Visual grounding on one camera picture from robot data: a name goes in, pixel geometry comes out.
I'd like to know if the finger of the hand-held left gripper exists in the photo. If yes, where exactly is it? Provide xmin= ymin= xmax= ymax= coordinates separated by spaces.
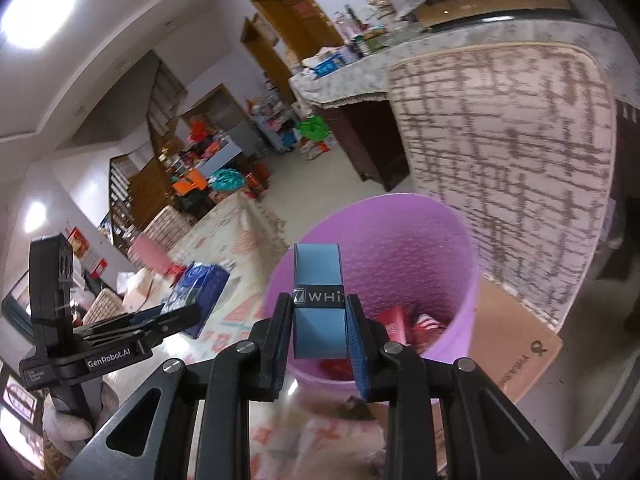
xmin=75 ymin=305 xmax=202 ymax=339
xmin=80 ymin=327 xmax=173 ymax=349

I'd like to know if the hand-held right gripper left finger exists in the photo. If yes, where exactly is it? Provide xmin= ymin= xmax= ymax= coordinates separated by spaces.
xmin=67 ymin=292 xmax=294 ymax=480

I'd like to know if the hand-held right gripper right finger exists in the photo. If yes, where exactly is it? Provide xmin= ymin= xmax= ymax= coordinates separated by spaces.
xmin=346 ymin=293 xmax=573 ymax=480

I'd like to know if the red cigarette box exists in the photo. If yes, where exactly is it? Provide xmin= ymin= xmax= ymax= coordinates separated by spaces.
xmin=375 ymin=305 xmax=416 ymax=347

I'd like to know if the blue grey box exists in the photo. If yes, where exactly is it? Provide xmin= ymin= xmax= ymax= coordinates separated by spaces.
xmin=291 ymin=242 xmax=347 ymax=361

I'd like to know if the blue white plastic pack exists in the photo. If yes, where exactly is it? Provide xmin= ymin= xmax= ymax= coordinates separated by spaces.
xmin=162 ymin=262 xmax=231 ymax=340

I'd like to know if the red wrapper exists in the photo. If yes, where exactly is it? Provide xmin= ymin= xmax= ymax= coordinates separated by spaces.
xmin=412 ymin=312 xmax=448 ymax=343

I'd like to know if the purple plastic bin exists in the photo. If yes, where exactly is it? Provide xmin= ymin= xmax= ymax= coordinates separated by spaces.
xmin=270 ymin=194 xmax=481 ymax=403

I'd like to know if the person's left hand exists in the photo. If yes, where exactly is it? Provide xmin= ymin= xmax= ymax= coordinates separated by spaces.
xmin=42 ymin=381 xmax=121 ymax=443

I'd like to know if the patterned fabric chair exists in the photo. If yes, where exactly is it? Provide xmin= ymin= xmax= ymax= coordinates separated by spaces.
xmin=82 ymin=290 xmax=124 ymax=326
xmin=144 ymin=207 xmax=193 ymax=247

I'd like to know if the white tissue box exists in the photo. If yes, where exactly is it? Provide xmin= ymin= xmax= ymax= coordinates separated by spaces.
xmin=119 ymin=269 xmax=163 ymax=308

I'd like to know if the pink insulated cup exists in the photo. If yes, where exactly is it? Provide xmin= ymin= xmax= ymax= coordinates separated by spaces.
xmin=127 ymin=236 xmax=173 ymax=273

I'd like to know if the ceiling light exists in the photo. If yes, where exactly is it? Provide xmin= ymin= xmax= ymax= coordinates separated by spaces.
xmin=0 ymin=0 xmax=78 ymax=51
xmin=22 ymin=201 xmax=48 ymax=233

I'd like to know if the window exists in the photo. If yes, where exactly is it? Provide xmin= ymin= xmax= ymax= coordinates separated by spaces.
xmin=0 ymin=375 xmax=43 ymax=466

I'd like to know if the wooden staircase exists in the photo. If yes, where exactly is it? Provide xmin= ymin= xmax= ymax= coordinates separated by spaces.
xmin=107 ymin=52 xmax=191 ymax=251

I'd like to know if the orange box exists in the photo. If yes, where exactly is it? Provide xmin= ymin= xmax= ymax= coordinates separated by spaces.
xmin=172 ymin=170 xmax=207 ymax=196

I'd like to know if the flat cardboard box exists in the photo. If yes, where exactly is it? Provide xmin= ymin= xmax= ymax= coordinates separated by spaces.
xmin=430 ymin=277 xmax=563 ymax=441

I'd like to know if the cluttered shelf of goods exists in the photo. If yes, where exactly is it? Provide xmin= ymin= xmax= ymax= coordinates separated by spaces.
xmin=160 ymin=115 xmax=246 ymax=201

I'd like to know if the green bag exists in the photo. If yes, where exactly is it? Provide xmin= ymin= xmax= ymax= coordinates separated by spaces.
xmin=297 ymin=115 xmax=333 ymax=143

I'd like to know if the patterned chair back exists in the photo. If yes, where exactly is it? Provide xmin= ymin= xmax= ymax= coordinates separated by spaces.
xmin=387 ymin=45 xmax=618 ymax=328

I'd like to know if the sideboard with lace cloth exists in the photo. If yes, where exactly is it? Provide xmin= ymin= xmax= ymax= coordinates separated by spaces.
xmin=289 ymin=15 xmax=618 ymax=193

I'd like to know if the red wall calendar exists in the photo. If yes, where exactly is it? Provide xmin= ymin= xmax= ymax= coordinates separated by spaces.
xmin=67 ymin=226 xmax=110 ymax=275

